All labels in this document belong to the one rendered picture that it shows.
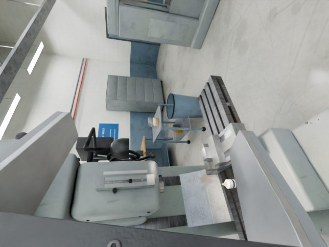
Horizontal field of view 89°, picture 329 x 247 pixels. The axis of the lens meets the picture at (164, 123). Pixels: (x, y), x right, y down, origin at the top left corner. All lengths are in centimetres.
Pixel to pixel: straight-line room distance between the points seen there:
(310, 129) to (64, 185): 97
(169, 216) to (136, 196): 51
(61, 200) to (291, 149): 89
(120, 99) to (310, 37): 490
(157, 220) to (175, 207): 13
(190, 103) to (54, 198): 261
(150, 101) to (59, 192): 528
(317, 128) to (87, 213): 93
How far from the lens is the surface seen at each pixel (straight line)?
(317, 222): 164
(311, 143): 93
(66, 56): 864
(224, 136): 88
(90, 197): 70
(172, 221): 117
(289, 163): 85
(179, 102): 293
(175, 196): 120
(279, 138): 89
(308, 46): 192
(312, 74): 183
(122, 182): 66
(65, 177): 70
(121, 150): 56
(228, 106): 105
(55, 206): 68
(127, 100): 573
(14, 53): 468
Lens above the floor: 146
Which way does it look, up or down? 14 degrees down
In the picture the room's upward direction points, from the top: 89 degrees counter-clockwise
